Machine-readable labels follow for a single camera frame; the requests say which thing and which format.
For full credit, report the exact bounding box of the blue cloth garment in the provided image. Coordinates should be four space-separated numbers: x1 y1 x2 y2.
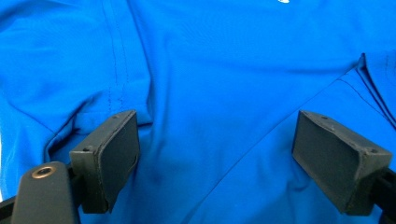
0 0 396 224

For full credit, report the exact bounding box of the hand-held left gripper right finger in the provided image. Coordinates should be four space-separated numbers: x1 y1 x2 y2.
291 109 393 217

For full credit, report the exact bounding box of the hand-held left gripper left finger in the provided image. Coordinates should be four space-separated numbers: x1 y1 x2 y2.
68 109 141 215

